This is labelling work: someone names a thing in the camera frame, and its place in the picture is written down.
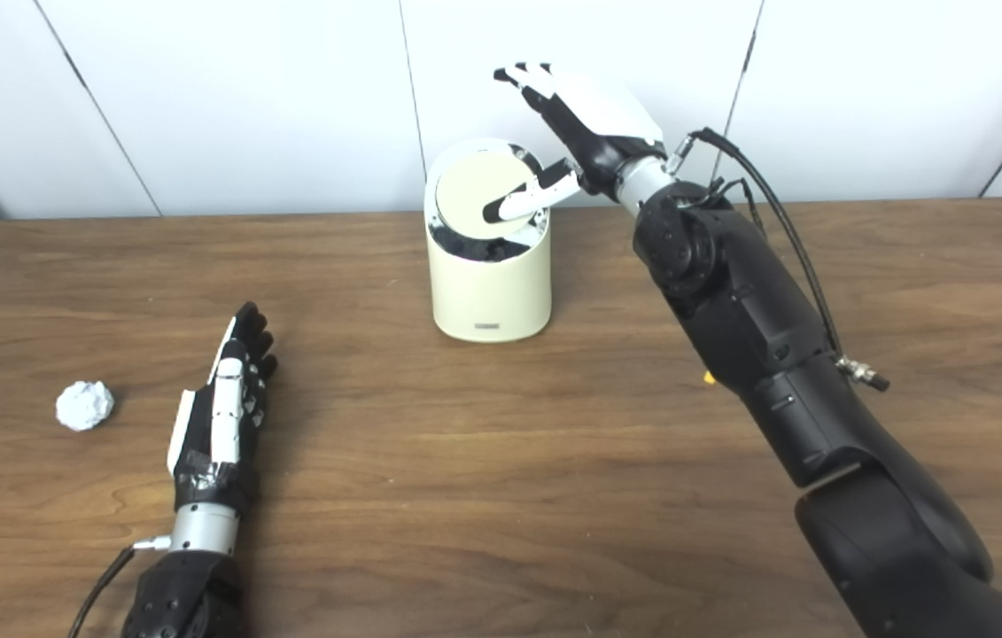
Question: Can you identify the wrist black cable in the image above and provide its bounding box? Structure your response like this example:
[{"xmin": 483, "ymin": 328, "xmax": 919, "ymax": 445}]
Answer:
[
  {"xmin": 669, "ymin": 127, "xmax": 891, "ymax": 393},
  {"xmin": 68, "ymin": 535, "xmax": 172, "ymax": 638}
]

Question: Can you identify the round cream bin lid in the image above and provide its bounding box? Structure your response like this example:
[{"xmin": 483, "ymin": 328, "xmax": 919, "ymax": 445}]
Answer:
[{"xmin": 434, "ymin": 151, "xmax": 539, "ymax": 240}]

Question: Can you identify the white paper ball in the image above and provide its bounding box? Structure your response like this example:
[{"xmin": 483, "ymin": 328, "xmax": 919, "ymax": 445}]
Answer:
[{"xmin": 56, "ymin": 381, "xmax": 115, "ymax": 432}]

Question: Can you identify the cream-colored trash bin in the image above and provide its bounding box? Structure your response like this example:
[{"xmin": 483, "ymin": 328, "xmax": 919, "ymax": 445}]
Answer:
[{"xmin": 423, "ymin": 137, "xmax": 553, "ymax": 344}]

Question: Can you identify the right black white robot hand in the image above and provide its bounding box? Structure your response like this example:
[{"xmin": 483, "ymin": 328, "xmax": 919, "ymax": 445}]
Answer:
[{"xmin": 483, "ymin": 62, "xmax": 670, "ymax": 224}]

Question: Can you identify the black bin liner bag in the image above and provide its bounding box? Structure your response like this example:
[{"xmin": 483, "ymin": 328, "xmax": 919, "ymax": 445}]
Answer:
[{"xmin": 430, "ymin": 222, "xmax": 546, "ymax": 263}]

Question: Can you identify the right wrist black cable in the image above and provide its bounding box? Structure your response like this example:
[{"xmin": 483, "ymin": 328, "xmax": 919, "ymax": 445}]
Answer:
[{"xmin": 669, "ymin": 127, "xmax": 891, "ymax": 393}]

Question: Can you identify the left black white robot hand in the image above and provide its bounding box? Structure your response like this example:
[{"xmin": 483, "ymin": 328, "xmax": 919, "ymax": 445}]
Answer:
[{"xmin": 167, "ymin": 301, "xmax": 278, "ymax": 513}]

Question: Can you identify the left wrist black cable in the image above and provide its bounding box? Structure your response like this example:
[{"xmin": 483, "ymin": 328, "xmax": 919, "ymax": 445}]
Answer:
[{"xmin": 68, "ymin": 535, "xmax": 172, "ymax": 638}]

